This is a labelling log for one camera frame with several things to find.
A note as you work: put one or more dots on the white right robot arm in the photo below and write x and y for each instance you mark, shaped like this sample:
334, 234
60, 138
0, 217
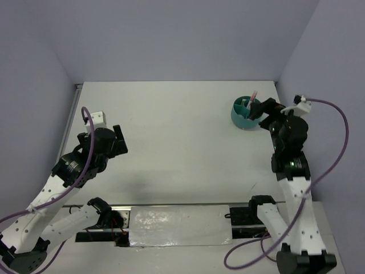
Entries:
300, 248

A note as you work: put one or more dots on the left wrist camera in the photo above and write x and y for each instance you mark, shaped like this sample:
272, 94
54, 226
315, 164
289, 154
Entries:
99, 121

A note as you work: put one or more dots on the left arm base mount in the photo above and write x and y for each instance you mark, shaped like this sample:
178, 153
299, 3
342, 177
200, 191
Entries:
112, 226

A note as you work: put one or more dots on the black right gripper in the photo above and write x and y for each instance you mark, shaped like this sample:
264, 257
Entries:
269, 105

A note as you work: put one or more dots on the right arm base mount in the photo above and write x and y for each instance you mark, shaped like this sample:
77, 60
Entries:
244, 226

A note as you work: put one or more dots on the aluminium table edge rail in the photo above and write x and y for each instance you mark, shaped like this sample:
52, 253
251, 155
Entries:
78, 90

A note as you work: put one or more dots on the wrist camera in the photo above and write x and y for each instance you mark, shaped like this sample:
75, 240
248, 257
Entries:
302, 106
99, 121

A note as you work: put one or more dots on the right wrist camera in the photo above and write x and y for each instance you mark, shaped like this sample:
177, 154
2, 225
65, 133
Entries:
302, 106

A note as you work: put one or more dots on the silver foil cover plate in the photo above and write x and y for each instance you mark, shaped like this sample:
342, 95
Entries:
179, 225

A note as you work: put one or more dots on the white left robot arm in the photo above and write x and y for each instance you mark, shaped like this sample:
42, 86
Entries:
26, 243

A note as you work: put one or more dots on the teal round divided container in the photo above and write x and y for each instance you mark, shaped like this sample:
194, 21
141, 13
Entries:
239, 115

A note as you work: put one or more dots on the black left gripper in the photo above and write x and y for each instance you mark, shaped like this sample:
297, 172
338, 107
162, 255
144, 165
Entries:
121, 147

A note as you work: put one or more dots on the pink pen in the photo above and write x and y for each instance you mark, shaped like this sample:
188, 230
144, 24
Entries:
251, 100

